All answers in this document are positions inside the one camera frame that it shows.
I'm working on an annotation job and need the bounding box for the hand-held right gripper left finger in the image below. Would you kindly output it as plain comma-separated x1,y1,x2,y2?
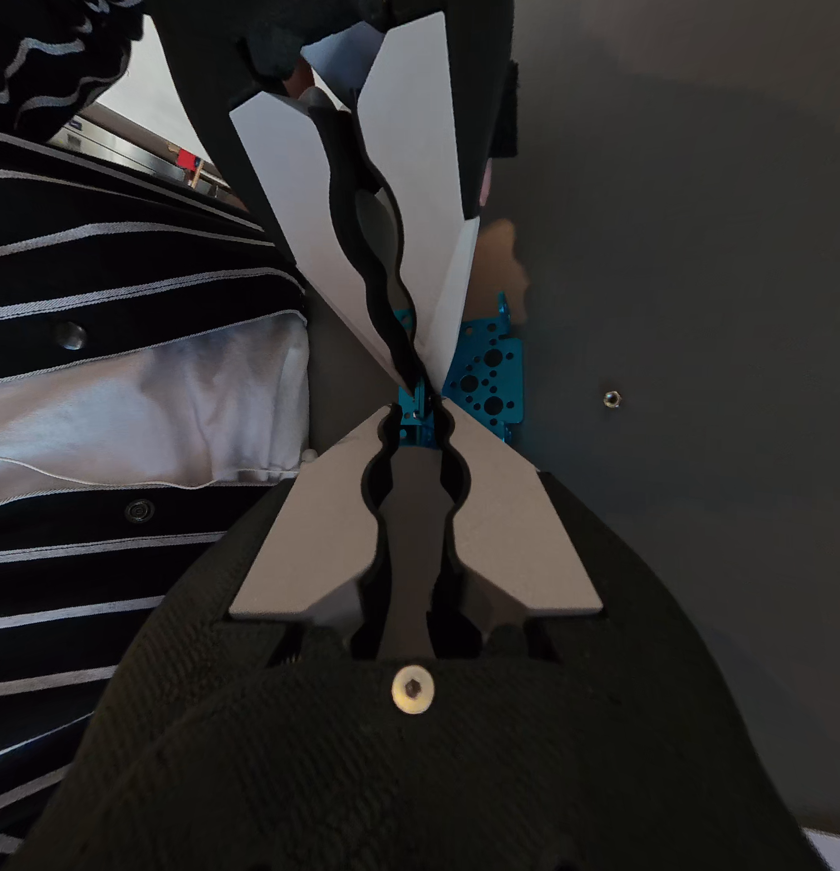
228,403,402,661

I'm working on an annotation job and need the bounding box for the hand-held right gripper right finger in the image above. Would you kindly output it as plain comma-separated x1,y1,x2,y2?
430,395,604,660

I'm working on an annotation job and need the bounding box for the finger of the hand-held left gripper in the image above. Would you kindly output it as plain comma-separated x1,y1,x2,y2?
228,90,431,404
300,10,482,390

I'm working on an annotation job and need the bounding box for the blue metal bracket assembly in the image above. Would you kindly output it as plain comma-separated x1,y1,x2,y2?
391,293,527,450

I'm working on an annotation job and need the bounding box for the dark grey desk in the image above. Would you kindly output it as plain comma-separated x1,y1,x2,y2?
304,0,840,871

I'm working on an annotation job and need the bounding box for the white garment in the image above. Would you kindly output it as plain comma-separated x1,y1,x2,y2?
0,309,312,508

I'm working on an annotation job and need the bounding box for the black striped jacket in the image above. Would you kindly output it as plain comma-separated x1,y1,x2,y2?
0,0,312,858

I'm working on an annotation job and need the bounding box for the white instruction manual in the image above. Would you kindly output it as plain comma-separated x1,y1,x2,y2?
801,827,840,871

